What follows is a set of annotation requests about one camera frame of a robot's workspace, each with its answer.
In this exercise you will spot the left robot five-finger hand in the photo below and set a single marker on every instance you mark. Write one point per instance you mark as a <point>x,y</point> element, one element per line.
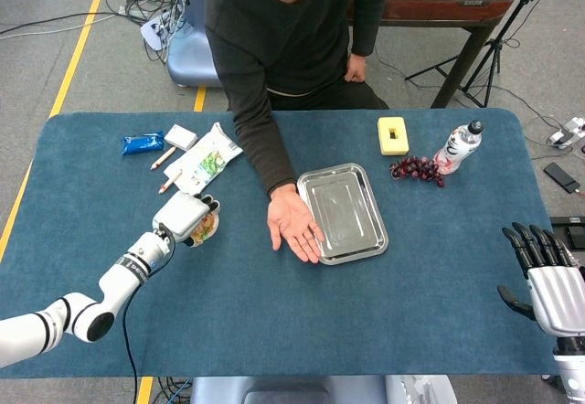
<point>180,214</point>

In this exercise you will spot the person's right hand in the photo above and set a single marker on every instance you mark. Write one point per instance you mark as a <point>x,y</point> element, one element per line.
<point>290,221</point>

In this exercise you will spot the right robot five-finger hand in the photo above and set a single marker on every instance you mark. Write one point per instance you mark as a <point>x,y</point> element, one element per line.
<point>560,299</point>

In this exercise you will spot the person's left hand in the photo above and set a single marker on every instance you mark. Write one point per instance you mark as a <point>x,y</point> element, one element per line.
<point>355,68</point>

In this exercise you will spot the bowl of food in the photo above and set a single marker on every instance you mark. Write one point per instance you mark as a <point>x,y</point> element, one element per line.
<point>209,230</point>

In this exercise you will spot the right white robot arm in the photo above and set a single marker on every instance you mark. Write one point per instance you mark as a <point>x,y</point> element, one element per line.
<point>571,372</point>

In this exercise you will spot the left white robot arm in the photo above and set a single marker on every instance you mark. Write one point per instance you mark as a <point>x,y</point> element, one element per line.
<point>114,280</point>

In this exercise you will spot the person's left sleeved forearm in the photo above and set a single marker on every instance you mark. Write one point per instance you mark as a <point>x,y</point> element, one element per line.
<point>368,34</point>

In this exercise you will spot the person's right sleeved forearm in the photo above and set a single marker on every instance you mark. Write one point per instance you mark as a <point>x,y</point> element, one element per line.
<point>262,152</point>

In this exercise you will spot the beige stick with red tip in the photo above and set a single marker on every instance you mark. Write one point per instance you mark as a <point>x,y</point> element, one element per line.
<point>170,181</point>
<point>163,158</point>

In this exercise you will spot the rectangular steel tray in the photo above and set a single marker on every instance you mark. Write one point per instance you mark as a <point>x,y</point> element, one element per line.
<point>347,212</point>

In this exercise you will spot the white green snack bag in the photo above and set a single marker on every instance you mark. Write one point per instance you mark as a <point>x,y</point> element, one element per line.
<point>205,162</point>

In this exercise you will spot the black foot pedal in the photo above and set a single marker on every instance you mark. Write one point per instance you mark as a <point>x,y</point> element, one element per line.
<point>569,228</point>

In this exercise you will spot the person in dark sweater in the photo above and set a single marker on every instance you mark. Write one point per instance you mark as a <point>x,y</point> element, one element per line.
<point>288,34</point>

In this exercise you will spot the small white box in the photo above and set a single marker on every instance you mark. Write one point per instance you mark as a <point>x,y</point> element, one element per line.
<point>181,137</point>

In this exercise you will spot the blue snack packet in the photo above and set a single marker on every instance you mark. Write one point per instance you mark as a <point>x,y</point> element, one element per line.
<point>142,143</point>

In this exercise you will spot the yellow sponge block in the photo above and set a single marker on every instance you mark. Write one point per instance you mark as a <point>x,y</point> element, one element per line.
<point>388,145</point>

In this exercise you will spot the blue table cloth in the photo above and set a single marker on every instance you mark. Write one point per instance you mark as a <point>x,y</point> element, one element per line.
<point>274,312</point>

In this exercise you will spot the brown wooden table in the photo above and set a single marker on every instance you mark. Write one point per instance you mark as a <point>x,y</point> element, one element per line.
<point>439,8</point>

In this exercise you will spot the bunch of dark red grapes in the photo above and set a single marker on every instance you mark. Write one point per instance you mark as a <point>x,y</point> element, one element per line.
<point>418,171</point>

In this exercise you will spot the black phone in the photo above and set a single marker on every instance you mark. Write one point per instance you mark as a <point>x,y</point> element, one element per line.
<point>561,177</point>

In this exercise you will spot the clear plastic drink bottle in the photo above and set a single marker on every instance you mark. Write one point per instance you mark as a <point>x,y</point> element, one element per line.
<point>457,148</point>

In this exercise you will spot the black tripod stand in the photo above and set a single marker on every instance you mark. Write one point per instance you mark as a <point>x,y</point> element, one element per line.
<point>491,47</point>

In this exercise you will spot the blue grey machine base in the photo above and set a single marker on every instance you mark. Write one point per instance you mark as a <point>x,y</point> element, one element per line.
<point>192,56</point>

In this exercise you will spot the white plug adapter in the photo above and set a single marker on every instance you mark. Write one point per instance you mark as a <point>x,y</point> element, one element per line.
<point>566,132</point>

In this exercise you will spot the blue grey robot torso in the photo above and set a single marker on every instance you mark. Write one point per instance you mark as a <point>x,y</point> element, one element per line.
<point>320,390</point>

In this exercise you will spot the white power strip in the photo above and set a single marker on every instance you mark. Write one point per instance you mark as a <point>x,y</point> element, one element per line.
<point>153,31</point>

